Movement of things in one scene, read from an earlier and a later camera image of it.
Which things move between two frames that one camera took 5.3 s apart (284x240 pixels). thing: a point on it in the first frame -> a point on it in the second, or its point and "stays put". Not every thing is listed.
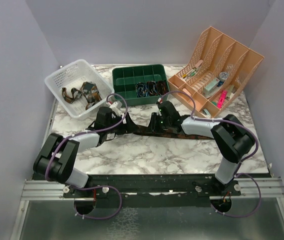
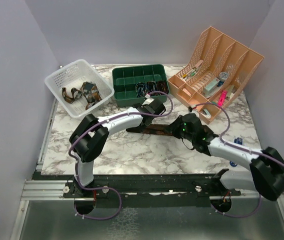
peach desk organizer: x=215 y=70 stays put
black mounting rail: x=100 y=186 stays put
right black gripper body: x=159 y=123 -> x=179 y=131
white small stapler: x=206 y=113 stays put
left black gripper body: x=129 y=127 -> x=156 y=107
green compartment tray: x=141 y=84 stays put
